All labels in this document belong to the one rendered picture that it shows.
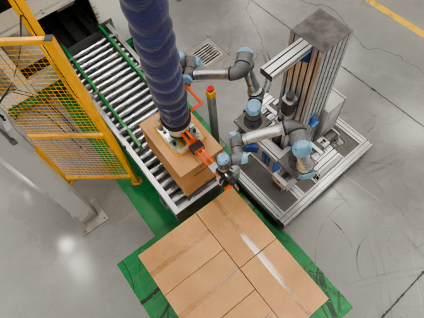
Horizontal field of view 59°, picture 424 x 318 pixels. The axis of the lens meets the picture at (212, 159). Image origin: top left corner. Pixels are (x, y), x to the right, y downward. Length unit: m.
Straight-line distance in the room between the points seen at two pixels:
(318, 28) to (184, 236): 1.93
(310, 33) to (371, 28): 3.16
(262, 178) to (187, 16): 2.62
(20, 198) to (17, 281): 0.87
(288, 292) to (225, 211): 0.82
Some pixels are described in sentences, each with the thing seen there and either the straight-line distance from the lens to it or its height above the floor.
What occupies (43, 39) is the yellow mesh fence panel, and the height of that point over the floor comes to 2.10.
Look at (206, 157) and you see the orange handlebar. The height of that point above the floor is 1.23.
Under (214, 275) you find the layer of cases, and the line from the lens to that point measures 3.16.
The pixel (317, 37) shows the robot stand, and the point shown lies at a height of 2.03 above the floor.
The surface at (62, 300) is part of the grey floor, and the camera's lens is 4.02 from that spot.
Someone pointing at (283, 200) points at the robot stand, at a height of 0.21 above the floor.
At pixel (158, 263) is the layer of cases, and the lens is 3.23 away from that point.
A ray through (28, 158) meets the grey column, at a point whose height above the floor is 1.39.
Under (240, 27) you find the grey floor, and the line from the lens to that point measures 5.21.
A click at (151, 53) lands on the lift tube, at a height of 2.12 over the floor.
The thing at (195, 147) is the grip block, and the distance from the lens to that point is 2.76.
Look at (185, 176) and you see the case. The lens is 2.86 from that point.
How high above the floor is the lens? 3.66
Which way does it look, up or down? 64 degrees down
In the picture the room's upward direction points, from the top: 8 degrees counter-clockwise
